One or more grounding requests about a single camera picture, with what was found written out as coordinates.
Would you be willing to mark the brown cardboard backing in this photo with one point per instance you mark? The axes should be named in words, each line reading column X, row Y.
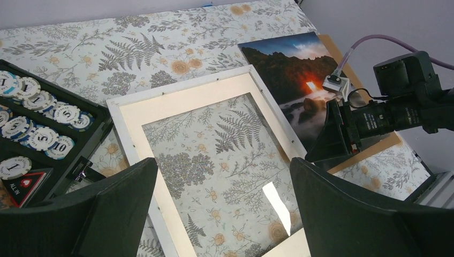
column 370, row 146

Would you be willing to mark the white-bordered sunset photo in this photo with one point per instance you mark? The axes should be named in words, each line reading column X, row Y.
column 198, row 103

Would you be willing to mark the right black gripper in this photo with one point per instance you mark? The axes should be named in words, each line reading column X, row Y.
column 352, row 125

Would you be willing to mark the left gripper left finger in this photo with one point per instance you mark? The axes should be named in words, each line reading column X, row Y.
column 105, row 218

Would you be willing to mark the borderless landscape photo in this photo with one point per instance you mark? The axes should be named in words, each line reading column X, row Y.
column 294, row 68

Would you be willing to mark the red all-in chip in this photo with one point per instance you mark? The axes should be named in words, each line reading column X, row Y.
column 22, row 189

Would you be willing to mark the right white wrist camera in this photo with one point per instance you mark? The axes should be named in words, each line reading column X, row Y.
column 340, row 86

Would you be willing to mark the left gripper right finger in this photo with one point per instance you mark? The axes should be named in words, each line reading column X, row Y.
column 344, row 219

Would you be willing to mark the black poker chip case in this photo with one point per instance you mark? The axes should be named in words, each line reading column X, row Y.
column 34, row 113

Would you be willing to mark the white picture frame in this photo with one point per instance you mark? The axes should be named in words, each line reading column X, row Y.
column 120, row 113

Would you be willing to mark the white ten poker chip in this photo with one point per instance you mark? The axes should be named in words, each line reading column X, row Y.
column 61, row 149

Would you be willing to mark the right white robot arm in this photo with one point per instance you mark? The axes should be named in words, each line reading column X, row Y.
column 412, row 96

